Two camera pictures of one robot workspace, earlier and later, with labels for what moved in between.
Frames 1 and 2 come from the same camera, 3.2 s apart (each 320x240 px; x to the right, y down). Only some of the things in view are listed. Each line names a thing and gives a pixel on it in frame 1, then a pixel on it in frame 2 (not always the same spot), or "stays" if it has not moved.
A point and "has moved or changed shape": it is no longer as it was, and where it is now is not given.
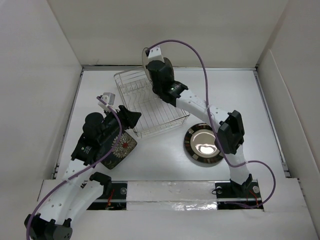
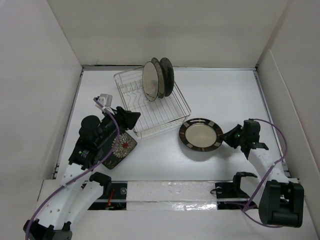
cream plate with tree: (145, 60) -> (150, 80)
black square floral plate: (127, 144) stays
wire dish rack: (138, 95) stays
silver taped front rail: (174, 196) stays
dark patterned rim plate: (199, 144) has moved or changed shape
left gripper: (128, 118) stays
